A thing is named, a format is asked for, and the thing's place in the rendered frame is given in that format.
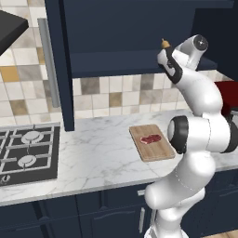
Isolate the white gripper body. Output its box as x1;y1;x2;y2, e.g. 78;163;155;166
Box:
156;50;170;72

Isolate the red raw meat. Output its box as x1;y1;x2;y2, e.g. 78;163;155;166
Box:
139;133;163;146

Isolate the wooden cutting board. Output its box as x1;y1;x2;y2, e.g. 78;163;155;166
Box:
128;124;177;163

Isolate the navy cabinet door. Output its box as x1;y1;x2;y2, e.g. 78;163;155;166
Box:
44;0;75;132

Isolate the dark red appliance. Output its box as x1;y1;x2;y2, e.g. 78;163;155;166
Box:
213;79;238;123

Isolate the navy drawer front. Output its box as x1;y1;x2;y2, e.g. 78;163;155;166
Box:
101;183;151;209

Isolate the dark grey range hood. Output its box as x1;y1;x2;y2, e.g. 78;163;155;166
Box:
0;8;30;57

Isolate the navy base cupboard door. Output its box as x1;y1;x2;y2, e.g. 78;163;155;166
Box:
182;169;238;238
0;195;84;238
87;205;153;238

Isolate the black gas hob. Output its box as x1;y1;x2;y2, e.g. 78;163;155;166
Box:
0;122;61;188

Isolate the black hob knob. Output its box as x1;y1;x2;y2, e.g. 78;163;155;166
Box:
0;174;12;184

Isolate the navy wall cabinet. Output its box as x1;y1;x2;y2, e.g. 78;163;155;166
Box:
59;0;238;82

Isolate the grey cabinet door handle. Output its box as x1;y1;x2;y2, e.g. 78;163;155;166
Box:
37;18;61;109

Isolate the grey cupboard door handle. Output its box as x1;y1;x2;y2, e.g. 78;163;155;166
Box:
138;206;146;234

